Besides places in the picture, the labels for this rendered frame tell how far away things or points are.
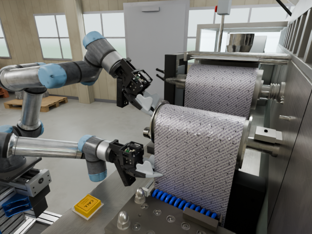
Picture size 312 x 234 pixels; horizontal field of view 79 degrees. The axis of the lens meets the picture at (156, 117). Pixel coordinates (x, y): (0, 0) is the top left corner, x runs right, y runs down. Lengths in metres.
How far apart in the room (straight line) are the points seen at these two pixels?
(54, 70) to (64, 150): 0.37
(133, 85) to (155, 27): 3.61
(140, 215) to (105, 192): 0.30
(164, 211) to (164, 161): 0.14
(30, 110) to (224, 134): 1.00
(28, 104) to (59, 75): 0.55
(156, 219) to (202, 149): 0.24
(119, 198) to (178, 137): 0.42
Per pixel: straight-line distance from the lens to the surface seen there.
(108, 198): 0.87
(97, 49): 0.70
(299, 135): 0.37
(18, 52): 6.45
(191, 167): 0.57
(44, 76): 0.68
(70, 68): 0.69
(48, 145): 0.90
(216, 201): 0.62
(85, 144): 0.77
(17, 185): 1.37
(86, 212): 0.81
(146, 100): 0.62
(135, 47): 4.35
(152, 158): 0.65
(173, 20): 4.13
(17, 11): 6.22
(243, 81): 0.70
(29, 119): 1.27
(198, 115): 0.54
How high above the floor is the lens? 1.50
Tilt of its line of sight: 22 degrees down
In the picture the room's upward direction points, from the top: straight up
